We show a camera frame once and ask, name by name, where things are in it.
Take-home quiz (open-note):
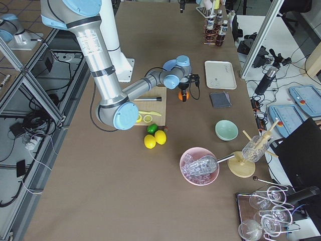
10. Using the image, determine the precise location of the lemon half slice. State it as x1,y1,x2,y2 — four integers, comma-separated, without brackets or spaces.
136,114,142,123
143,114,153,124

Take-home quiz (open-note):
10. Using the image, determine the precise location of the blue teach pendant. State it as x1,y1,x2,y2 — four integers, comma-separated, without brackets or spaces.
268,104,306,138
288,85,320,117

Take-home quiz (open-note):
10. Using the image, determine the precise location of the lower blue teach pendant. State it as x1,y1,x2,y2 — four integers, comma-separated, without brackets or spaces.
268,104,306,138

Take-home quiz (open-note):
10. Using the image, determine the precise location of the green lime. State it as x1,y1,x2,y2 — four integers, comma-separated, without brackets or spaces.
147,124,158,135

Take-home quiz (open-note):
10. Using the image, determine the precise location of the mint green bowl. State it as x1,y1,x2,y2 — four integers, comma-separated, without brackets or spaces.
215,120,239,141

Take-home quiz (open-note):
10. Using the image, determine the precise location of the tea bottle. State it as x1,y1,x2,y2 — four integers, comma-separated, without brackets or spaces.
215,10,223,25
204,15,215,43
216,20,228,46

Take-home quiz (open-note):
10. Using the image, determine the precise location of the whole lemon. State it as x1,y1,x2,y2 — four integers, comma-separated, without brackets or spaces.
154,130,167,145
144,134,156,149

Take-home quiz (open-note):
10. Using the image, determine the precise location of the metal ice scoop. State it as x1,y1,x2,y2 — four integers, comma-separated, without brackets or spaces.
183,154,235,176

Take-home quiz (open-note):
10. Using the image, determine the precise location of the lower whole lemon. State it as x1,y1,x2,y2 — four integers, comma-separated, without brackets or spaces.
144,134,156,149

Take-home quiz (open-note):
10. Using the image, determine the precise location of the orange mandarin fruit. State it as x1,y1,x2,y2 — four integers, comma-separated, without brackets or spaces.
178,91,190,102

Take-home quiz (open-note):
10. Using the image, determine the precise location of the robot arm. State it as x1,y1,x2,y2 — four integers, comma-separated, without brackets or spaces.
41,1,192,130

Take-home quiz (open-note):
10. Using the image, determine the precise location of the copper wire bottle rack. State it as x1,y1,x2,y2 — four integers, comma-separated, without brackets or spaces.
203,15,223,45

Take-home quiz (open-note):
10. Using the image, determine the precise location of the pink ice bowl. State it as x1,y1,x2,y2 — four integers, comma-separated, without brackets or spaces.
180,147,220,186

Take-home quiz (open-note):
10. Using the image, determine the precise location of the grey folded cloth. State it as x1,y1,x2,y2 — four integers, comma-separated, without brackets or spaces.
210,92,232,108

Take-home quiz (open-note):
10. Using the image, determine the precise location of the upper blue teach pendant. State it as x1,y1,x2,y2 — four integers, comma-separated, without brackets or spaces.
288,85,320,117

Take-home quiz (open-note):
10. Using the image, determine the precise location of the back right tea bottle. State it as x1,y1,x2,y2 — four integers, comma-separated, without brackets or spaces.
204,15,215,43

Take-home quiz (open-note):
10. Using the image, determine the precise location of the steel muddler black tip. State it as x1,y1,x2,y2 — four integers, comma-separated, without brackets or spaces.
133,96,162,101

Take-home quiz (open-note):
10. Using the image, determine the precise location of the front tea bottle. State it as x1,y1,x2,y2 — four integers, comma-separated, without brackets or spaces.
216,20,228,46

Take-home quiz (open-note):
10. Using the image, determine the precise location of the cream rabbit tray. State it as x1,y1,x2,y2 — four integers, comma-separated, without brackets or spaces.
205,60,237,90

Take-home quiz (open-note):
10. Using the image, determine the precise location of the back left tea bottle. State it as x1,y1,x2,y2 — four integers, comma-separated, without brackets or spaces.
215,10,223,25

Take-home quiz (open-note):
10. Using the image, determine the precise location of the wine glass rack tray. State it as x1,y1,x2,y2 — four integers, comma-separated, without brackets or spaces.
236,185,301,240

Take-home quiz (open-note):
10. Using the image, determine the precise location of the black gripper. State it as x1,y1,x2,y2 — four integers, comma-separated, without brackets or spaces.
178,77,190,102
178,0,186,13

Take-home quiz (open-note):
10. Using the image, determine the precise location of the glass on wooden stand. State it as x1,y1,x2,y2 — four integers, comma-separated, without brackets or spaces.
242,136,269,163

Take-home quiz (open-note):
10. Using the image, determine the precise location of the bamboo cutting board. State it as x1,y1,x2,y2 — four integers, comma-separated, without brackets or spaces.
134,87,167,126

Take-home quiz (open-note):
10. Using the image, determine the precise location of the upper lemon half slice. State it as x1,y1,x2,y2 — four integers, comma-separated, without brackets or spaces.
143,114,153,124

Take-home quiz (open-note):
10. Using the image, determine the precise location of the upper whole lemon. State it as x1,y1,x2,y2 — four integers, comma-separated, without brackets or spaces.
154,130,167,145

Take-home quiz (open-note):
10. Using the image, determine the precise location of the black thermos bottle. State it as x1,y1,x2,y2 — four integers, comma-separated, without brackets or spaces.
254,66,278,95

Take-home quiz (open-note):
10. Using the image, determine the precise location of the blue round plate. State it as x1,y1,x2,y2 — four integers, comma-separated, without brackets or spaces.
163,59,176,71

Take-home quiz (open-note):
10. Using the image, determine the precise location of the lower lemon half slice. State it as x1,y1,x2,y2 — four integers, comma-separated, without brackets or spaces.
136,114,142,123

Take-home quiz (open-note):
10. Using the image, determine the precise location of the white wire cup rack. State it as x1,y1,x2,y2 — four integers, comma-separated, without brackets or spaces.
196,0,221,19

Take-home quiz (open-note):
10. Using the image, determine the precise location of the yellow plastic knife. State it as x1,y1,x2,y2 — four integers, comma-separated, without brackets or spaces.
138,110,162,116

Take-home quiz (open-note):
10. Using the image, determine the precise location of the wooden cup stand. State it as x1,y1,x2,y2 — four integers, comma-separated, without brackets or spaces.
228,119,278,178

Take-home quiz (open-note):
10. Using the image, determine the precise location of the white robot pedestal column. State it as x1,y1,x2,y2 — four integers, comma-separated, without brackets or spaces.
99,0,135,83

